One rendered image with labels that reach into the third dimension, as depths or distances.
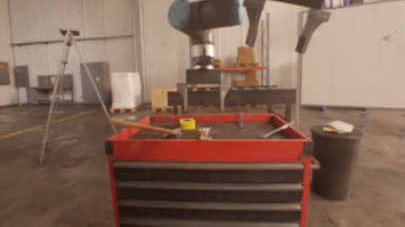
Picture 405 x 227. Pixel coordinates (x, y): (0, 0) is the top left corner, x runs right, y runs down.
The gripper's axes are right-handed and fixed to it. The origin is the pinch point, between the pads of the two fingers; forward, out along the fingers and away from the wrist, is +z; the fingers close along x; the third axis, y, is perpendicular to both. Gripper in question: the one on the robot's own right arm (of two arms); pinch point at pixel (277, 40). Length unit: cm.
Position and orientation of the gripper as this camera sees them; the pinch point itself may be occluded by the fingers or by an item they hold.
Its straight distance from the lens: 51.6
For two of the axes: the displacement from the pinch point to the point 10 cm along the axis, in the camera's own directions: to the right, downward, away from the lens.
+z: -1.4, 8.6, 4.9
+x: 9.8, 0.7, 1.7
